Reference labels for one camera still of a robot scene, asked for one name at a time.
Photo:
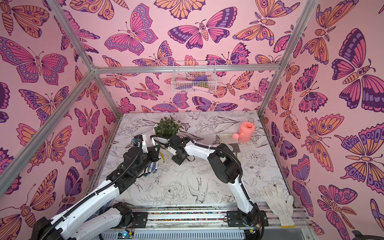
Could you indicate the beige green work glove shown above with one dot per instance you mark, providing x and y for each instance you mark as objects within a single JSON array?
[{"x": 230, "y": 142}]

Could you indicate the white plastic flower pot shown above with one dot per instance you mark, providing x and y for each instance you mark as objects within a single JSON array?
[{"x": 160, "y": 141}]

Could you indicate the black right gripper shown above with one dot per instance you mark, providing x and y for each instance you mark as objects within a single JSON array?
[{"x": 167, "y": 141}]

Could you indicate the clear wall basket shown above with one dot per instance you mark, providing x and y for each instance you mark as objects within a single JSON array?
[{"x": 194, "y": 77}]

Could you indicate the green potted plant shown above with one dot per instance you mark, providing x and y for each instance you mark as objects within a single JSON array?
[{"x": 167, "y": 127}]

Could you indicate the blue dotted work glove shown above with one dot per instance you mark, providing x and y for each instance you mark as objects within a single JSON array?
[{"x": 149, "y": 164}]

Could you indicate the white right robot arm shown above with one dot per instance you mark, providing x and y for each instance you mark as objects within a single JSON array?
[{"x": 226, "y": 167}]

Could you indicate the white glove on rail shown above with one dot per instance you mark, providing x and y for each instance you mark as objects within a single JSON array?
[{"x": 281, "y": 207}]

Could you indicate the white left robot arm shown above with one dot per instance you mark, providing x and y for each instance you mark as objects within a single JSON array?
[{"x": 77, "y": 223}]

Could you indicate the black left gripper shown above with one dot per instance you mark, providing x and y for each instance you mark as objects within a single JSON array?
[{"x": 151, "y": 154}]

